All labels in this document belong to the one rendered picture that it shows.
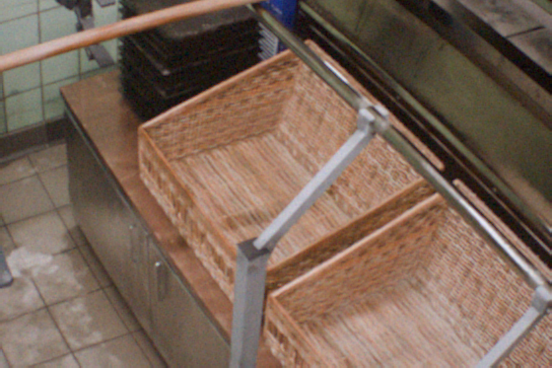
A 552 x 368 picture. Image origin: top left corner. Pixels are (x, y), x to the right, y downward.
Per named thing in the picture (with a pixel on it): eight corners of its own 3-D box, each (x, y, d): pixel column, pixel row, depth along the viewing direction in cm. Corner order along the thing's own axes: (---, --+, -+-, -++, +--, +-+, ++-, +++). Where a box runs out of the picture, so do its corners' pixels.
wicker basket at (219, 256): (301, 123, 256) (310, 36, 239) (427, 256, 220) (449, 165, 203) (134, 175, 234) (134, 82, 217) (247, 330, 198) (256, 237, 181)
